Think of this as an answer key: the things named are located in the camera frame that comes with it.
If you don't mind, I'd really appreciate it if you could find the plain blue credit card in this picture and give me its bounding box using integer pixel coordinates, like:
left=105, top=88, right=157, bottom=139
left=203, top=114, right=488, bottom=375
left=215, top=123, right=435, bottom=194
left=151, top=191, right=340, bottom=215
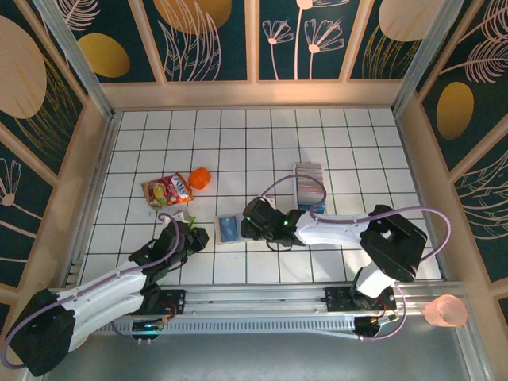
left=217, top=217, right=240, bottom=244

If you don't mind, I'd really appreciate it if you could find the stack of assorted credit cards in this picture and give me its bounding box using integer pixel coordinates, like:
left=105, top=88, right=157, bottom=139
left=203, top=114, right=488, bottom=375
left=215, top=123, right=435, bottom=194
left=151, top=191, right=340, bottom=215
left=295, top=162, right=329, bottom=214

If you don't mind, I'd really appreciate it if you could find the red snack bag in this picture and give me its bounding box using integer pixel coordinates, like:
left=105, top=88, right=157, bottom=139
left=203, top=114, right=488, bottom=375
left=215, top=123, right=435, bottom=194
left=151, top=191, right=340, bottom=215
left=141, top=171, right=194, bottom=210

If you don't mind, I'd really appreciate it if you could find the orange ball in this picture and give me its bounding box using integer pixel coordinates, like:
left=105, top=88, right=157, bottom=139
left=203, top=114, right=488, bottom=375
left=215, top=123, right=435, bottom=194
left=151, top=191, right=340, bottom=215
left=187, top=167, right=211, bottom=191

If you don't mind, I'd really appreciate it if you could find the pink plastic cup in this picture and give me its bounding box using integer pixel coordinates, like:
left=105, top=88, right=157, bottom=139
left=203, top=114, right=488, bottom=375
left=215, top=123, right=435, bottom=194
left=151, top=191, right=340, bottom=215
left=422, top=294, right=468, bottom=329

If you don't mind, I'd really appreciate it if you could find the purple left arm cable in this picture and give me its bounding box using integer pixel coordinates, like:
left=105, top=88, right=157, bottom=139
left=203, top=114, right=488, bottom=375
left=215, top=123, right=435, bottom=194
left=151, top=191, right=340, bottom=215
left=0, top=213, right=182, bottom=371

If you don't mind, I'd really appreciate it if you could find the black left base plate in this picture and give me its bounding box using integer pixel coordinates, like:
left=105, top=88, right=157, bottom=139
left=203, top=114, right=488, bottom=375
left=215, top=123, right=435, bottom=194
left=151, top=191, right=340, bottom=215
left=156, top=289, right=187, bottom=318

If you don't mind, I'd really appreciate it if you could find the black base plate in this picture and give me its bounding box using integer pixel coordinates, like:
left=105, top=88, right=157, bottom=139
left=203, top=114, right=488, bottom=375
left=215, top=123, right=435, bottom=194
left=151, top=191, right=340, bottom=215
left=324, top=286, right=398, bottom=314
left=156, top=289, right=187, bottom=318

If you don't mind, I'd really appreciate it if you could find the aluminium mounting rail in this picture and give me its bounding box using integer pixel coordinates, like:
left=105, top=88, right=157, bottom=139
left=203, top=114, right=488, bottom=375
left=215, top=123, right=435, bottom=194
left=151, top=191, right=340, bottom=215
left=43, top=282, right=468, bottom=318

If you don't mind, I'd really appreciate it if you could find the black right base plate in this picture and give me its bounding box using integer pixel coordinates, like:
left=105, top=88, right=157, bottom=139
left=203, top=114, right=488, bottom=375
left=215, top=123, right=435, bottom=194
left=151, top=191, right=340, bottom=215
left=324, top=286, right=398, bottom=314

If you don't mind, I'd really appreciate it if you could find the perforated grey cable duct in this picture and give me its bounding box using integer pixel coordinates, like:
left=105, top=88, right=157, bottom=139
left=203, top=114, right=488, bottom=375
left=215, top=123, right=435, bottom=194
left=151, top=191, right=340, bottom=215
left=98, top=316, right=360, bottom=339

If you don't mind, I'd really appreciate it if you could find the aluminium frame post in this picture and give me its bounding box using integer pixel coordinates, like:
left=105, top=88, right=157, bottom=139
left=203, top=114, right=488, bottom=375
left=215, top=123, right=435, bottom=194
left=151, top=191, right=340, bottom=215
left=33, top=0, right=116, bottom=120
left=391, top=0, right=466, bottom=116

